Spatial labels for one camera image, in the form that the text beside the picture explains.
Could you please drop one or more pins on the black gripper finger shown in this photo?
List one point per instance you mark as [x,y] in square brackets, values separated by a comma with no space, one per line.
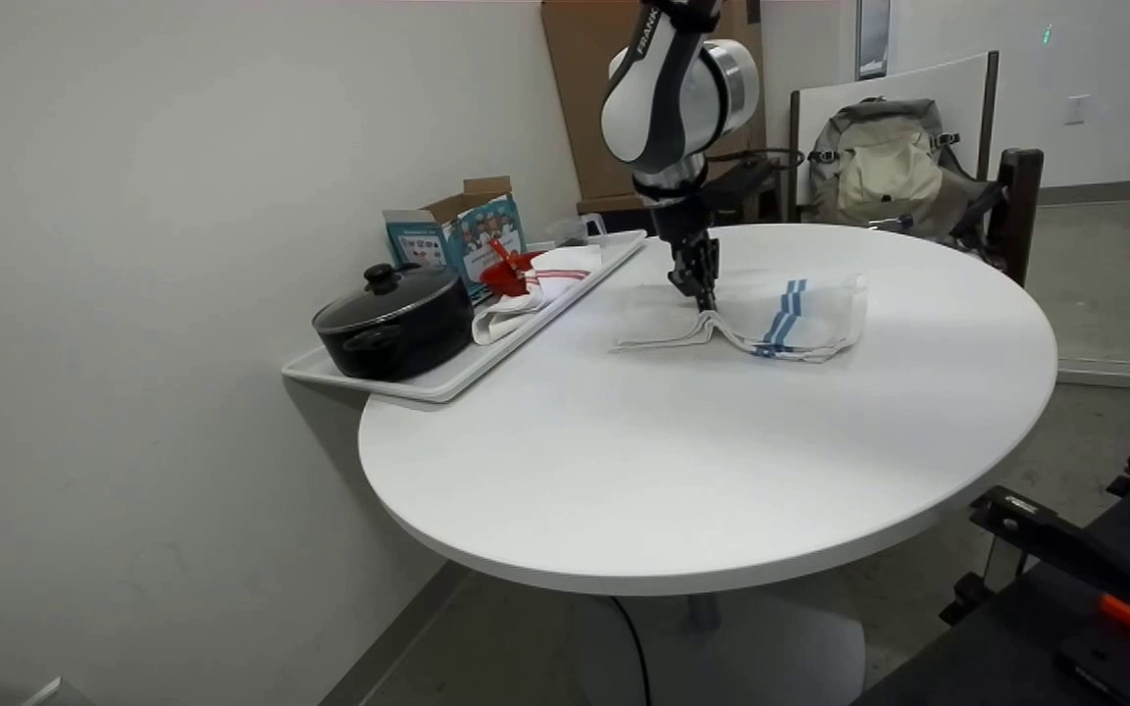
[684,281]
[709,281]

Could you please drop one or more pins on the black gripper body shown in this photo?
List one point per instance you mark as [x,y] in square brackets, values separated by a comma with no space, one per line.
[682,217]

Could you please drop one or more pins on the white towel with blue stripes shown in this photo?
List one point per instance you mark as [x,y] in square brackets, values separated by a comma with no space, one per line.
[773,317]

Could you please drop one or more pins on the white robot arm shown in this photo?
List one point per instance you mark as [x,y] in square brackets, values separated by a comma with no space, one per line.
[674,92]

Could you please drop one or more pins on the white rectangular tray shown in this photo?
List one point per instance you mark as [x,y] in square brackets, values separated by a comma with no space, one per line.
[472,362]

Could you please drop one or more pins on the dark wooden low cabinet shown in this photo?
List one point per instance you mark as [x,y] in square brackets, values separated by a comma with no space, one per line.
[738,193]

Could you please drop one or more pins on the white cloth on tray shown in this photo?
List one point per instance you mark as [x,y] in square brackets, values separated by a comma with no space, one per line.
[552,277]

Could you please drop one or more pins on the red toy piece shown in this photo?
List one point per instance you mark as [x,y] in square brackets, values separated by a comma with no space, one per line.
[508,270]

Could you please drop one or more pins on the large brown cardboard box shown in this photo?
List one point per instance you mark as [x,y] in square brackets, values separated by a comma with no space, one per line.
[581,41]

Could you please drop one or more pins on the blue picture box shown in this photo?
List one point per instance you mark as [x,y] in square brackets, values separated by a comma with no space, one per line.
[466,232]

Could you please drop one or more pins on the black pot with lid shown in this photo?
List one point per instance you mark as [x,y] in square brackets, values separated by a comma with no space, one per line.
[398,324]

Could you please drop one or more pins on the white board behind backpack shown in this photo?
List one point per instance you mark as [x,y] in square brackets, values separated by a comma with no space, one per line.
[961,94]

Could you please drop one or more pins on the dark wooden chair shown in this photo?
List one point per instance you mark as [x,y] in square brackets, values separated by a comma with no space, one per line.
[1014,213]

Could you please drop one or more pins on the black clamp with orange handle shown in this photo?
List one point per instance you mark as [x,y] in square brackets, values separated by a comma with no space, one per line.
[1056,541]

